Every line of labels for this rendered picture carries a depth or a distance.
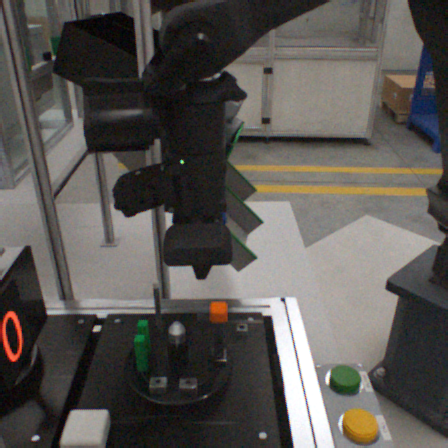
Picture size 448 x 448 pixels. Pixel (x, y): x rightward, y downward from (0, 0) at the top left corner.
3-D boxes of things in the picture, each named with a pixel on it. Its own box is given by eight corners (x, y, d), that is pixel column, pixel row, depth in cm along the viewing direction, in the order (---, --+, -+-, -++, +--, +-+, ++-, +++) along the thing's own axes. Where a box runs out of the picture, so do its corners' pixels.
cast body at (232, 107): (235, 136, 75) (254, 98, 71) (229, 143, 71) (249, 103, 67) (190, 112, 74) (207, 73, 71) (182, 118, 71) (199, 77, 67)
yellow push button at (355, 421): (369, 417, 55) (372, 406, 54) (380, 447, 51) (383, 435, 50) (337, 418, 55) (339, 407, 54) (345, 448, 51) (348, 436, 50)
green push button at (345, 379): (354, 374, 61) (356, 363, 60) (363, 398, 57) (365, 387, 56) (325, 375, 61) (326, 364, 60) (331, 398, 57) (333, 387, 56)
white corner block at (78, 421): (113, 430, 53) (109, 407, 51) (105, 466, 49) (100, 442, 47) (74, 431, 53) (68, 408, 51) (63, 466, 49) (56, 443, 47)
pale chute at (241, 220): (247, 235, 87) (264, 221, 85) (238, 273, 76) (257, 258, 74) (138, 129, 80) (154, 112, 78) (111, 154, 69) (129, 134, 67)
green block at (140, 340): (148, 364, 57) (145, 334, 55) (147, 371, 56) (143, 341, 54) (139, 364, 57) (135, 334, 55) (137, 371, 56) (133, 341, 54)
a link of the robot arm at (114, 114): (205, 16, 42) (74, 19, 40) (222, 22, 35) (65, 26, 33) (207, 133, 48) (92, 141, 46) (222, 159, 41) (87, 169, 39)
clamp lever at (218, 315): (226, 347, 59) (226, 301, 55) (227, 358, 57) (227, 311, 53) (199, 348, 58) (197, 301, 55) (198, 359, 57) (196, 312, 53)
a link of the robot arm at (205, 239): (223, 121, 53) (171, 122, 52) (233, 181, 36) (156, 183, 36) (224, 186, 57) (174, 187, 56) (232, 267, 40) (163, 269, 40)
